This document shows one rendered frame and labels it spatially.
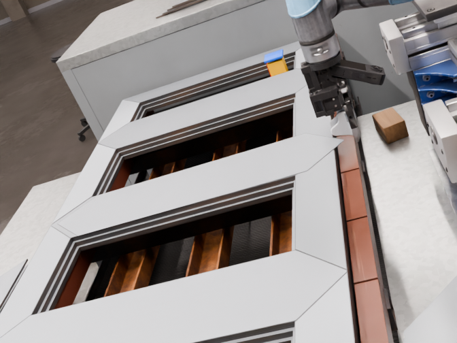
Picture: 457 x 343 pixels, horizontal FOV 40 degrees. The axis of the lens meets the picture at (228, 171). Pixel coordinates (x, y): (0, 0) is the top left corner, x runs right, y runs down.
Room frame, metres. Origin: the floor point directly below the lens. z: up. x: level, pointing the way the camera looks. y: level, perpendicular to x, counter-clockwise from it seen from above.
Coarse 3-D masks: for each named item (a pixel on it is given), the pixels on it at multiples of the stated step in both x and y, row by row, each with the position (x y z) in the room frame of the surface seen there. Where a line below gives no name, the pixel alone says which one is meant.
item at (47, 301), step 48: (192, 96) 2.04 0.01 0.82; (288, 96) 1.63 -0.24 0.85; (144, 144) 1.76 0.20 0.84; (96, 192) 1.57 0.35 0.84; (240, 192) 1.24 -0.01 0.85; (288, 192) 1.19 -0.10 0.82; (96, 240) 1.34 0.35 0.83; (48, 288) 1.20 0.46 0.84; (240, 336) 0.80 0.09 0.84; (288, 336) 0.77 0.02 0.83
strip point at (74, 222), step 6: (96, 198) 1.51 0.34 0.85; (84, 204) 1.51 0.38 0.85; (90, 204) 1.49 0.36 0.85; (78, 210) 1.49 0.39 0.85; (84, 210) 1.47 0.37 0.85; (72, 216) 1.47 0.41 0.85; (78, 216) 1.45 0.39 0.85; (84, 216) 1.44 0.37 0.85; (60, 222) 1.47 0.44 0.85; (66, 222) 1.45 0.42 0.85; (72, 222) 1.44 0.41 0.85; (78, 222) 1.42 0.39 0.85; (84, 222) 1.41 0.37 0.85; (66, 228) 1.42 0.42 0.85; (72, 228) 1.40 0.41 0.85; (78, 228) 1.39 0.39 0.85; (78, 234) 1.36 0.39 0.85
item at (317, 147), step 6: (306, 138) 1.34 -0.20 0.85; (312, 138) 1.33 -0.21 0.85; (318, 138) 1.31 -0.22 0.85; (324, 138) 1.30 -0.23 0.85; (330, 138) 1.29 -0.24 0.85; (306, 144) 1.31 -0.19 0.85; (312, 144) 1.30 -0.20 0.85; (318, 144) 1.29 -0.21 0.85; (324, 144) 1.27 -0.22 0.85; (330, 144) 1.26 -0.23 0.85; (306, 150) 1.28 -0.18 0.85; (312, 150) 1.27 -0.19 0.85; (318, 150) 1.26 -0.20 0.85; (324, 150) 1.25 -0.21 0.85; (330, 150) 1.24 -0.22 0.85; (306, 156) 1.26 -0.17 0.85; (312, 156) 1.25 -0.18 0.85; (318, 156) 1.24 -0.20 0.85; (324, 156) 1.22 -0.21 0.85; (306, 162) 1.23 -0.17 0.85; (312, 162) 1.22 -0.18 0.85; (306, 168) 1.21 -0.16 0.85
